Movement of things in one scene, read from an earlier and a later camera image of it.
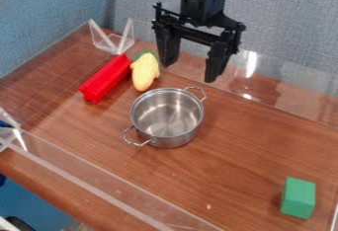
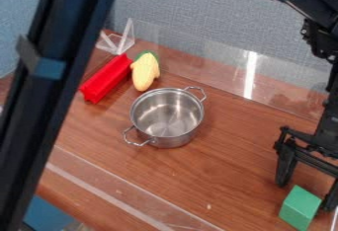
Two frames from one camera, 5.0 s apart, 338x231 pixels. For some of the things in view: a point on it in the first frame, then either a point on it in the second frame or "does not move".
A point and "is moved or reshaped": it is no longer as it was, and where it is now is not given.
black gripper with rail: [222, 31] -> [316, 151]
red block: [103, 81] does not move
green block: [298, 197] is moved or reshaped
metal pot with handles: [166, 115] does not move
